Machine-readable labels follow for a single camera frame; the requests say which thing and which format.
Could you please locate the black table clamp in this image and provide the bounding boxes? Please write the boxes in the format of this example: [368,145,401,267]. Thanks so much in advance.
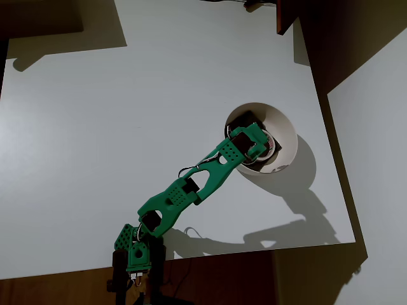
[147,236,167,301]
[106,248,129,305]

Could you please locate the reddish brown furniture piece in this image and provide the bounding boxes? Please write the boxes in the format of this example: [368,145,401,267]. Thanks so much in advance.
[275,0,301,36]

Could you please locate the arm servo wire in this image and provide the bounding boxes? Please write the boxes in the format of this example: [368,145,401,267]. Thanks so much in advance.
[177,153,224,179]

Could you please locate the beige round bowl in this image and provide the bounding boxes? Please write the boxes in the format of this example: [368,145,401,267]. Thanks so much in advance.
[224,102,299,177]

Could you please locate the dark box shaped object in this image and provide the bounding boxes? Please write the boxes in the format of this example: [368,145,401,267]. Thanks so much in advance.
[0,0,85,40]

